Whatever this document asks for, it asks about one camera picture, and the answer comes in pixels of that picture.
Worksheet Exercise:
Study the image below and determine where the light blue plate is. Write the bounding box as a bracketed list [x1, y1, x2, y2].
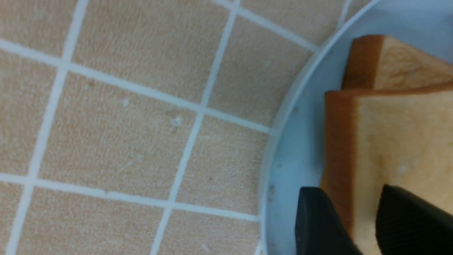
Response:
[258, 0, 453, 255]

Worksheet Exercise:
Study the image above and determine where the toast slice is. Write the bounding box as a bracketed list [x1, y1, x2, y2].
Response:
[342, 34, 453, 90]
[320, 84, 453, 255]

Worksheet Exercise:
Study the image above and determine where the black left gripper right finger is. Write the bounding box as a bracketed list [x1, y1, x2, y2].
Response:
[375, 185, 453, 255]

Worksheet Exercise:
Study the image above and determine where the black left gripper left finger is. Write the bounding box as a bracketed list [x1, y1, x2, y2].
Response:
[295, 187, 362, 255]

